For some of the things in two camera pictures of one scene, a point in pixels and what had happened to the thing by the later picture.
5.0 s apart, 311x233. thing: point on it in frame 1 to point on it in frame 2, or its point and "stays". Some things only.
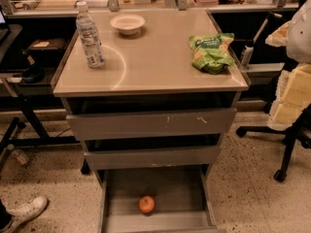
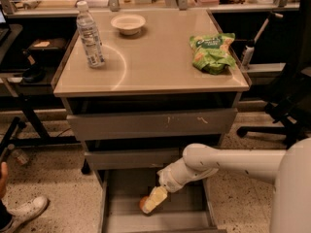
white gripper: x=300 y=41 to x=169 y=179
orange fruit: x=147 y=204 stays
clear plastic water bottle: x=89 y=36 stays
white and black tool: x=248 y=49 stays
